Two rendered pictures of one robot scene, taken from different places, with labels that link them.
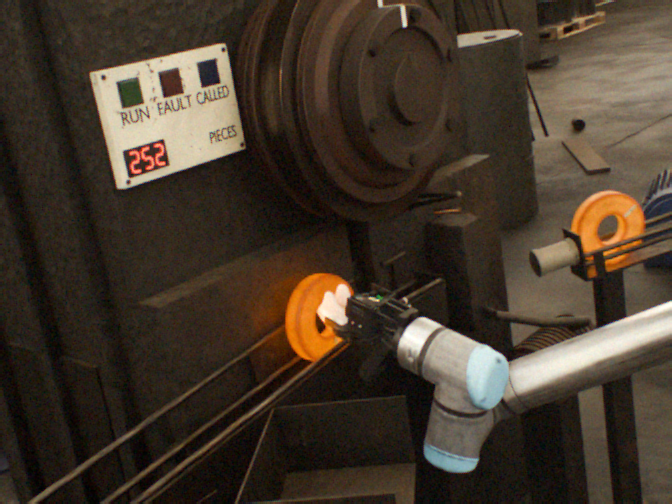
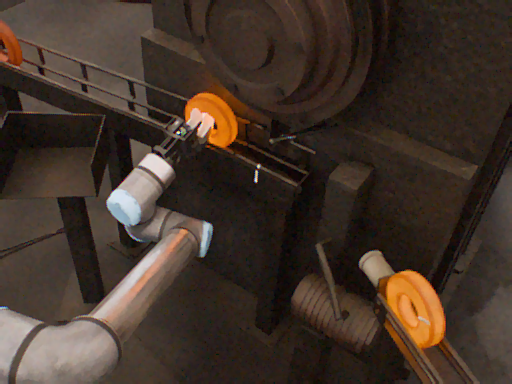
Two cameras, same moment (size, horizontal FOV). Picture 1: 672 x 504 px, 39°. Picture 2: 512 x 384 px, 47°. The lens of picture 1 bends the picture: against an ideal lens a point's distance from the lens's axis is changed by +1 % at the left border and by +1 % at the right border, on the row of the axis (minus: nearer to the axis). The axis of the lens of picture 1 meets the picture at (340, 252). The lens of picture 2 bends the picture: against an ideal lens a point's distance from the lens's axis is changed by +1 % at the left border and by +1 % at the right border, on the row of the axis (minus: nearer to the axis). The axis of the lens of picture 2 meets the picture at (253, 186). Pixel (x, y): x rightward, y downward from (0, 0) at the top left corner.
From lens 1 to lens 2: 1.91 m
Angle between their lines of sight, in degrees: 69
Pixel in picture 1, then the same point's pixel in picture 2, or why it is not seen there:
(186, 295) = (154, 42)
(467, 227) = (333, 181)
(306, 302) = (193, 103)
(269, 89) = not seen: outside the picture
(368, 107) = (198, 24)
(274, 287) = (208, 83)
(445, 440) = not seen: hidden behind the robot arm
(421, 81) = (250, 41)
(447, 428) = not seen: hidden behind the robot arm
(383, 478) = (86, 183)
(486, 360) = (114, 198)
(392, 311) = (168, 143)
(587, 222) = (396, 282)
